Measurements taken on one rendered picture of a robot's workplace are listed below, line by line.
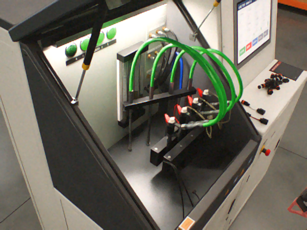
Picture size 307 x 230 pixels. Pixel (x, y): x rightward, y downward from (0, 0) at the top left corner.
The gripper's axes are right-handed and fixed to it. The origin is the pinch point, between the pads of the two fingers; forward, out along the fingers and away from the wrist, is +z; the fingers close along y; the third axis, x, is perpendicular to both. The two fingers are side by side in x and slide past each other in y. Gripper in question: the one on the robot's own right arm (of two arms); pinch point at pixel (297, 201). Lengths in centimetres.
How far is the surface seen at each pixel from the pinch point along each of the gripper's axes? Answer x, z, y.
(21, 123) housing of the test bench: -79, 32, 58
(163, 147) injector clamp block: -43, 24, 17
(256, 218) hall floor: 24, 99, -59
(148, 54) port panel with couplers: -79, 16, 1
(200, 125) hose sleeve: -39.7, 0.2, 14.6
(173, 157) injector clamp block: -37.3, 20.8, 17.8
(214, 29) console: -69, -4, -18
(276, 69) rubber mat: -48, 26, -76
